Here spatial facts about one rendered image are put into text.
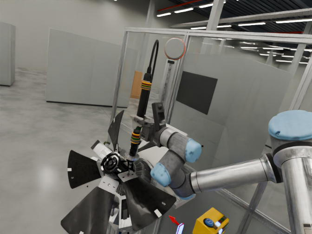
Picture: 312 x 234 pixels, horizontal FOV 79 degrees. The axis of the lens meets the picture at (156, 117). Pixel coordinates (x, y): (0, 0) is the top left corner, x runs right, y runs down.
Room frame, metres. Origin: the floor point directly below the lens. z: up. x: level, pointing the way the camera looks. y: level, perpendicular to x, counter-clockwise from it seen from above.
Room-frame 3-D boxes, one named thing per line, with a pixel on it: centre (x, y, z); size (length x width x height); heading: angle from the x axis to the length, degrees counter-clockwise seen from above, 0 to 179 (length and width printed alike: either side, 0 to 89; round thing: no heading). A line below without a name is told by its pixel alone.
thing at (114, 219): (0.85, 0.09, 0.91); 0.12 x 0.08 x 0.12; 137
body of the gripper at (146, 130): (0.76, -0.01, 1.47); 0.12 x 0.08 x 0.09; 47
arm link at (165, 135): (0.70, -0.07, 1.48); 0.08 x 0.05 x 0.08; 137
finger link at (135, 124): (0.81, 0.09, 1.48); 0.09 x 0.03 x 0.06; 57
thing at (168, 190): (1.21, -0.25, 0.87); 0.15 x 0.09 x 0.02; 42
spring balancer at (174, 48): (1.54, -0.03, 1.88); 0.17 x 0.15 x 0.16; 47
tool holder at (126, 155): (0.84, 0.07, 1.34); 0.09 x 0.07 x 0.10; 172
